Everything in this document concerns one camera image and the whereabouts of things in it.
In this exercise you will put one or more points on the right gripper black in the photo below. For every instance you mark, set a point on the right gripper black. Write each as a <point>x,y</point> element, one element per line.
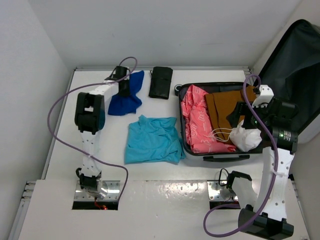
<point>242,108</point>

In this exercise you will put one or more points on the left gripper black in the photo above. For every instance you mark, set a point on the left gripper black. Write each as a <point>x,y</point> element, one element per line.
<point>126,92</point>

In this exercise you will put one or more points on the royal blue cloth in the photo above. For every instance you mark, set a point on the royal blue cloth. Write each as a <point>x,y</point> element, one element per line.
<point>123,105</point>

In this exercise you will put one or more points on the mustard brown cloth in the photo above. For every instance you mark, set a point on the mustard brown cloth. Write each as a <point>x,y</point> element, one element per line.
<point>219,106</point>

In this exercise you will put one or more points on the white drawstring bag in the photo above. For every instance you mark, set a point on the white drawstring bag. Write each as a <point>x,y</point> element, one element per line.
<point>244,139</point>

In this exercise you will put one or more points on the pink patterned garment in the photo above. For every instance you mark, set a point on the pink patterned garment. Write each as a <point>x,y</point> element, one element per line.
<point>198,129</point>

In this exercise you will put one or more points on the grey lined suitcase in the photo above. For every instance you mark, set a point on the grey lined suitcase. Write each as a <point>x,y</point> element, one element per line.
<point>293,73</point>

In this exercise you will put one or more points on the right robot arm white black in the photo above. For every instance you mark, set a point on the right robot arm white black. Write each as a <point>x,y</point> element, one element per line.
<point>264,214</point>

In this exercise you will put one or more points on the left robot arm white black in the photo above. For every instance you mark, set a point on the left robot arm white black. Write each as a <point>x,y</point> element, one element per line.
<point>90,118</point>

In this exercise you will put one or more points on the black folded pouch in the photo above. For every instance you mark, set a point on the black folded pouch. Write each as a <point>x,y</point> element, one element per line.
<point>160,84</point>

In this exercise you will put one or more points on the light blue t-shirt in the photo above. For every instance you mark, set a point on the light blue t-shirt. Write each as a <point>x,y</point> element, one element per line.
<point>152,140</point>

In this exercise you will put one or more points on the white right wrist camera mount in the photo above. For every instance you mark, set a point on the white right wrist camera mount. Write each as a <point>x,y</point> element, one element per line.
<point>263,97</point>

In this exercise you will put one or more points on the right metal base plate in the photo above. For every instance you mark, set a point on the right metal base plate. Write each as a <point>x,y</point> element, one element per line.
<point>219,193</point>

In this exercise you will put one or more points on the metal base plate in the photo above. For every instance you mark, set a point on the metal base plate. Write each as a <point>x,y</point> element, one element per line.
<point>107,191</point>
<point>219,193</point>

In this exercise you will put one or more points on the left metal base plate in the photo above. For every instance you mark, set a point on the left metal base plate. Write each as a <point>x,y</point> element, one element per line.
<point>107,191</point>

